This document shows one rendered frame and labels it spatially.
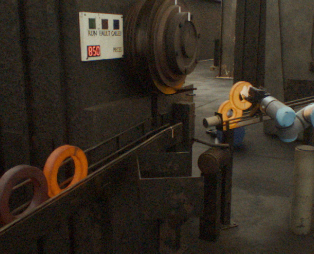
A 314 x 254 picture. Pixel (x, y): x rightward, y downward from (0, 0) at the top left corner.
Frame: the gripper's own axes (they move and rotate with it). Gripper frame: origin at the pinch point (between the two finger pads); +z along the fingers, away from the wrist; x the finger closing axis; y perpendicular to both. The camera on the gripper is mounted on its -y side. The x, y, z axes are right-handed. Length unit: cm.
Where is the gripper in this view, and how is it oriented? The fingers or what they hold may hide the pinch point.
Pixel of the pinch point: (242, 92)
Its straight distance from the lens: 218.6
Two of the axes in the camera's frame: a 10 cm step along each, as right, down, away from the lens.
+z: -4.1, -4.6, 7.9
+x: -9.1, 1.0, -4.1
